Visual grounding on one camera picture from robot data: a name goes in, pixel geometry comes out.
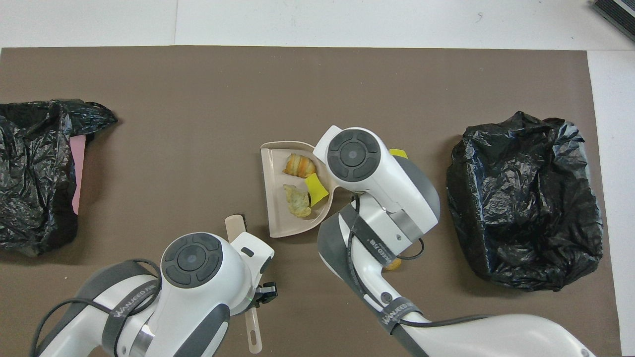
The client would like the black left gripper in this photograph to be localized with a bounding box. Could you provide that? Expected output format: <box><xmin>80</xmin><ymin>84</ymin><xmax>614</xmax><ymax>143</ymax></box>
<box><xmin>254</xmin><ymin>281</ymin><xmax>278</xmax><ymax>305</ymax></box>

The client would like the beige brush with black bristles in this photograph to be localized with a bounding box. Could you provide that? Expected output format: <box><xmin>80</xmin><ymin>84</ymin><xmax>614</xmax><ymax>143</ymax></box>
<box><xmin>225</xmin><ymin>213</ymin><xmax>262</xmax><ymax>354</ymax></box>

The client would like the beige plastic dustpan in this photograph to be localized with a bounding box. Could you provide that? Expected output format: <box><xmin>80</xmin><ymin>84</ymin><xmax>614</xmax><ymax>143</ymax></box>
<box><xmin>260</xmin><ymin>141</ymin><xmax>339</xmax><ymax>238</ymax></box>

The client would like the pale beige sponge piece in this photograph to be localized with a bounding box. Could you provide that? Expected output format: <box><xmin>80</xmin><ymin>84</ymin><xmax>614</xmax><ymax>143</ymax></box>
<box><xmin>283</xmin><ymin>153</ymin><xmax>317</xmax><ymax>178</ymax></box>
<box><xmin>283</xmin><ymin>184</ymin><xmax>313</xmax><ymax>218</ymax></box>

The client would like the pink bin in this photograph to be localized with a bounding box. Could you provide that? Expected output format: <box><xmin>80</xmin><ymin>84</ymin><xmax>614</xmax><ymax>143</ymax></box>
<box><xmin>69</xmin><ymin>135</ymin><xmax>86</xmax><ymax>215</ymax></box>

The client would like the black trash bag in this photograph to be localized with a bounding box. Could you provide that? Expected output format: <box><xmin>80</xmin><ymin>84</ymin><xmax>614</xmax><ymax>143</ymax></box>
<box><xmin>445</xmin><ymin>111</ymin><xmax>604</xmax><ymax>292</ymax></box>
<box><xmin>0</xmin><ymin>99</ymin><xmax>119</xmax><ymax>257</ymax></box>

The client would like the brown table mat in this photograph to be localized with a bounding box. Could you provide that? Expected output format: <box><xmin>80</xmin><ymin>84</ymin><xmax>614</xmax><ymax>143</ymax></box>
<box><xmin>0</xmin><ymin>46</ymin><xmax>623</xmax><ymax>357</ymax></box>

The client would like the black ribbed device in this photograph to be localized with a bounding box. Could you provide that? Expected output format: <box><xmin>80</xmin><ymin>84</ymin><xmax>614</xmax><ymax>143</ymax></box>
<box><xmin>592</xmin><ymin>0</ymin><xmax>635</xmax><ymax>29</ymax></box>

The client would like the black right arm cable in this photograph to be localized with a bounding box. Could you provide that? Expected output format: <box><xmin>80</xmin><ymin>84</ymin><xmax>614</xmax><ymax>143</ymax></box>
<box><xmin>347</xmin><ymin>196</ymin><xmax>492</xmax><ymax>328</ymax></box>

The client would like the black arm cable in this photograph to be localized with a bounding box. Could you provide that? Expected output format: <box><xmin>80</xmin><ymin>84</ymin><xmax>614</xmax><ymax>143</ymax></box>
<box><xmin>347</xmin><ymin>196</ymin><xmax>492</xmax><ymax>328</ymax></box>
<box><xmin>30</xmin><ymin>258</ymin><xmax>164</xmax><ymax>357</ymax></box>

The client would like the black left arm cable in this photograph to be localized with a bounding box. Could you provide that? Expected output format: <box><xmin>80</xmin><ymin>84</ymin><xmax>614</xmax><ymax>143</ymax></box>
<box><xmin>30</xmin><ymin>258</ymin><xmax>164</xmax><ymax>357</ymax></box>

